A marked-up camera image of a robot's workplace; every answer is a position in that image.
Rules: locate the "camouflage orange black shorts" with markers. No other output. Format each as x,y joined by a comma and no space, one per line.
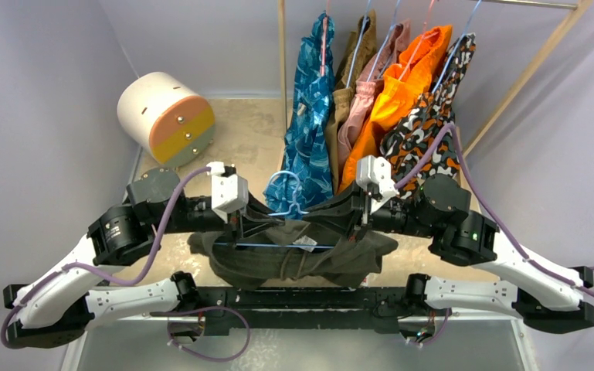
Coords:
406,144

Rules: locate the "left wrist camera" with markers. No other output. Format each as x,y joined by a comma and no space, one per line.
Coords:
229,191

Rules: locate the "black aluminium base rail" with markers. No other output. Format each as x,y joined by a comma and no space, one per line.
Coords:
222,309

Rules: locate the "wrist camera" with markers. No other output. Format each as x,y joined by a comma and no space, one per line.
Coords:
374,176
229,191

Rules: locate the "blue patterned shorts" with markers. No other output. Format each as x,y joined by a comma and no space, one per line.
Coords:
304,178

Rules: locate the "round pastel drawer box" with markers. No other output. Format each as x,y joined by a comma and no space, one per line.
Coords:
171,122

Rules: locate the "olive green shorts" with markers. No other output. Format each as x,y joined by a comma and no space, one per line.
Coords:
294,250

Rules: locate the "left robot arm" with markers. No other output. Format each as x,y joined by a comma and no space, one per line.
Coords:
99,280

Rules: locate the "pink shorts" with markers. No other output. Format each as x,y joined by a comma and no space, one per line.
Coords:
369,85

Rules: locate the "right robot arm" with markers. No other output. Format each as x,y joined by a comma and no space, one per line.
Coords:
545,296

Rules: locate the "pink hanger of orange shorts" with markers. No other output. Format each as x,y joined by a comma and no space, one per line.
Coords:
419,41

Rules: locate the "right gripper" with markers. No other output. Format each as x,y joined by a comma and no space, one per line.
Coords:
363,214

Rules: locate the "brown shorts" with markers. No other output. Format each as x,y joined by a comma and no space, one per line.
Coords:
361,47

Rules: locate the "wooden clothes rack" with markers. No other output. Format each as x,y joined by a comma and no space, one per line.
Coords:
574,13

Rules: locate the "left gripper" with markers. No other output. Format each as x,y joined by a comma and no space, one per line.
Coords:
246,226

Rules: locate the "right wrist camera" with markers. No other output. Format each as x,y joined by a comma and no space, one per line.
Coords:
374,176

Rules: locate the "blue hanger of brown shorts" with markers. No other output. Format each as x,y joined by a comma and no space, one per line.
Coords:
361,31

